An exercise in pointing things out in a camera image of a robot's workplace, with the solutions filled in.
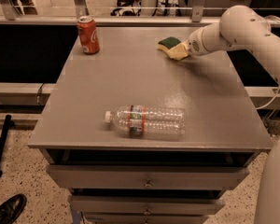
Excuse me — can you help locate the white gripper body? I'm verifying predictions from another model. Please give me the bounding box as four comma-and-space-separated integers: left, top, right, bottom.
187, 23, 228, 56

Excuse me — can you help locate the green and yellow sponge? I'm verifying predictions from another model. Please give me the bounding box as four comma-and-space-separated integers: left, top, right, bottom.
157, 36, 186, 57

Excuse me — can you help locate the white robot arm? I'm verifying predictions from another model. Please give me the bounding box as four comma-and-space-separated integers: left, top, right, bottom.
169, 6, 280, 224

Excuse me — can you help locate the clear plastic water bottle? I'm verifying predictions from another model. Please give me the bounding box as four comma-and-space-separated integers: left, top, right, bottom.
105, 105, 186, 135

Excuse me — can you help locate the black office chair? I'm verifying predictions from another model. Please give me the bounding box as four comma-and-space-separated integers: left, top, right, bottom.
110, 0, 141, 16

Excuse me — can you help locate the grey drawer cabinet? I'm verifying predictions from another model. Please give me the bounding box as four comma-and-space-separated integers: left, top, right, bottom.
29, 27, 272, 224

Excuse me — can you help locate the red soda can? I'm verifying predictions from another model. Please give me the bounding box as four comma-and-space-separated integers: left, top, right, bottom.
77, 16, 100, 54

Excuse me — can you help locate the top grey drawer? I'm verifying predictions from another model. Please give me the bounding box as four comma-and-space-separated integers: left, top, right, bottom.
48, 165, 249, 190

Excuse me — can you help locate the grey drawer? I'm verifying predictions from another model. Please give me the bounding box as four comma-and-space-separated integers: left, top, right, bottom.
69, 196, 225, 216
48, 165, 249, 190
84, 213, 207, 224

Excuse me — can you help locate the middle grey drawer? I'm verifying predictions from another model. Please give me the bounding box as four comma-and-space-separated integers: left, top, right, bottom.
69, 196, 225, 216

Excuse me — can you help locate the bottom grey drawer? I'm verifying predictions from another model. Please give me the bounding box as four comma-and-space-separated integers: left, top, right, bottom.
84, 213, 207, 224

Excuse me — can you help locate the black metal stand leg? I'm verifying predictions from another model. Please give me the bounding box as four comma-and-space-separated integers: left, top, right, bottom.
0, 114, 13, 179

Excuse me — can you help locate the black leather shoe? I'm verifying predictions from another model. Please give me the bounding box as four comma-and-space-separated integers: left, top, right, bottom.
0, 194, 27, 224

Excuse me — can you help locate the white cable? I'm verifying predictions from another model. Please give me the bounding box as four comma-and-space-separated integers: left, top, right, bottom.
255, 87, 280, 111

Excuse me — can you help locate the metal window rail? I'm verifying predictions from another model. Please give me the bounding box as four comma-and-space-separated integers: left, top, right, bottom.
0, 0, 220, 27

